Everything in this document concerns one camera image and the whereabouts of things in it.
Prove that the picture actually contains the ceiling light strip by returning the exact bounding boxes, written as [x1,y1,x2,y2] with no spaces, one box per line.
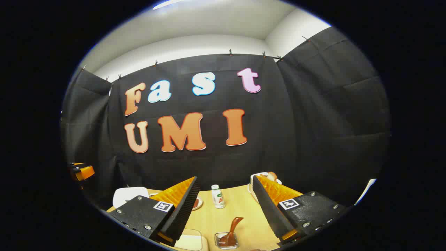
[153,0,187,10]

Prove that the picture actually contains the brown wooden spoon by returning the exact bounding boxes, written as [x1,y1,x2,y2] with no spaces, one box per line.
[219,217,244,247]

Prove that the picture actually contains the black backdrop cloth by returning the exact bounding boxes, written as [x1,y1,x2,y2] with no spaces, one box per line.
[61,27,391,210]

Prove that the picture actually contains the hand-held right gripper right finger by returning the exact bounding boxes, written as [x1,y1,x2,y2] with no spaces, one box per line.
[252,175,349,245]

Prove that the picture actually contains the cream toaster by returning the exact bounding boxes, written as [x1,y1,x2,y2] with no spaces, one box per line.
[248,172,282,203]

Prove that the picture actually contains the white rice cooker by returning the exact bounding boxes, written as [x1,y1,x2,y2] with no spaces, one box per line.
[113,187,149,209]

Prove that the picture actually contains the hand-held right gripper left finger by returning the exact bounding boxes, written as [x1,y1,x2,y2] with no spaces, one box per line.
[107,176,201,247]

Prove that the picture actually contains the clear plastic rice box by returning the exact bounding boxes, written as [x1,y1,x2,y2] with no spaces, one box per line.
[173,228,209,251]

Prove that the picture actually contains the white plastic bottle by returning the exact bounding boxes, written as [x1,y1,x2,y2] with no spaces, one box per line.
[211,184,226,209]

